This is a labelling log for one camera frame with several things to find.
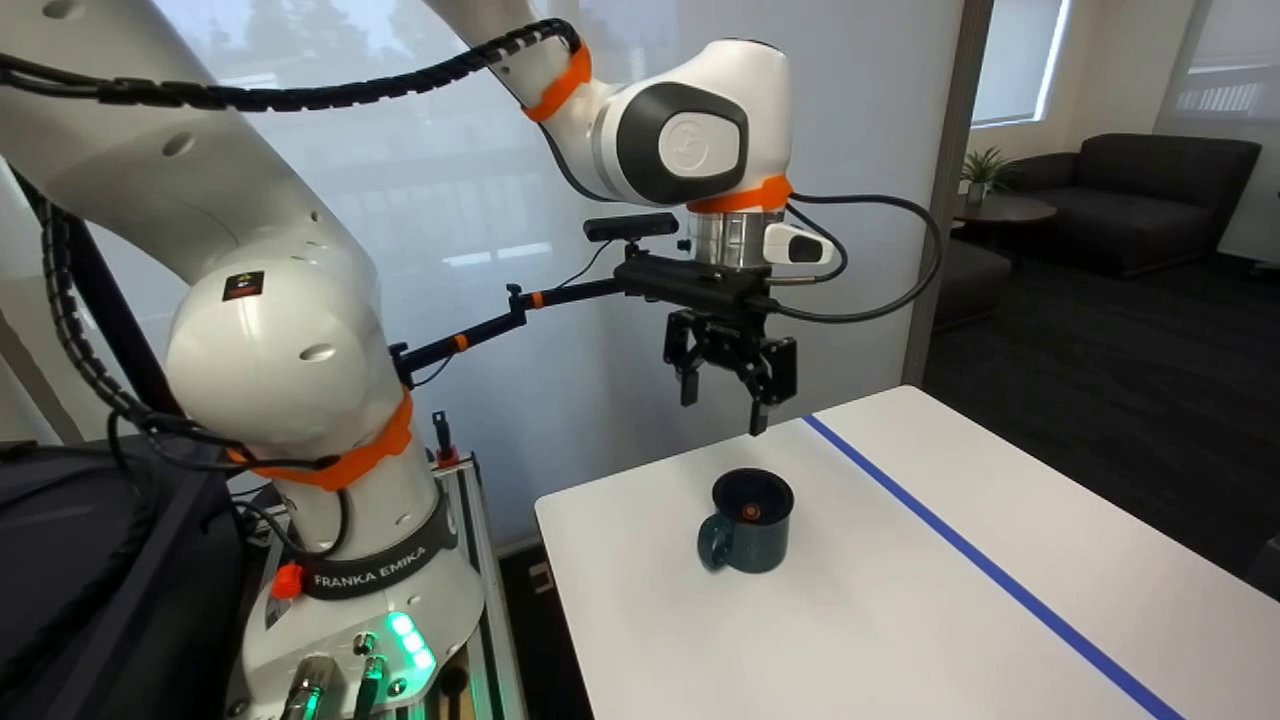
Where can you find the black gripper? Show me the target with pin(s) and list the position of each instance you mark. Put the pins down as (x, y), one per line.
(703, 295)

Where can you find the marker with orange cap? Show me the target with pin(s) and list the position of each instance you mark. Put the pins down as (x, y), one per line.
(752, 511)

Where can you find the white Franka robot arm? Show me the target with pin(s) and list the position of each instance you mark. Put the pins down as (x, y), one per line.
(266, 346)

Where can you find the dark green enamel mug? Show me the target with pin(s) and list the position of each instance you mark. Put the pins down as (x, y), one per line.
(751, 547)

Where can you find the dark ottoman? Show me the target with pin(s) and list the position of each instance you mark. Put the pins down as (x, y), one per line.
(972, 283)

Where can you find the blue tape line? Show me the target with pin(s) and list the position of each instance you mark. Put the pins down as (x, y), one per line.
(986, 565)

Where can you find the round dark side table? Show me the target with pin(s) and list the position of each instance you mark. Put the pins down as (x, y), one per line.
(1006, 211)

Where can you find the small potted plant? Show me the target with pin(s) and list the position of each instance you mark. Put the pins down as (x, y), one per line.
(980, 173)

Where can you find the window with white blind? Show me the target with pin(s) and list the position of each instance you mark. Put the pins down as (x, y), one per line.
(1226, 62)
(1017, 62)

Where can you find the dark grey sofa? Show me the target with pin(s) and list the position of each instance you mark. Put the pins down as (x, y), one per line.
(1134, 200)

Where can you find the black diagonal strut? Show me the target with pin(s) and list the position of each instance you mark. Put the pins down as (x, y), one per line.
(103, 305)

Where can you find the black cloth cover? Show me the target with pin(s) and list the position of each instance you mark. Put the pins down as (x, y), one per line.
(92, 584)

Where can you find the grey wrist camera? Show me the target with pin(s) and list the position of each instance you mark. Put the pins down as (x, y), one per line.
(802, 248)

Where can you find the black stereo camera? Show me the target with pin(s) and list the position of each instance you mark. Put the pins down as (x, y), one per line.
(627, 227)

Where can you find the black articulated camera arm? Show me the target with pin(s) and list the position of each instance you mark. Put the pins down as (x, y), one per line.
(520, 308)

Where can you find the dark partition post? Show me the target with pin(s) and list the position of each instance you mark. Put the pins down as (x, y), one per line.
(947, 186)

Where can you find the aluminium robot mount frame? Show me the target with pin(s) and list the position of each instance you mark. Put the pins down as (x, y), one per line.
(476, 575)

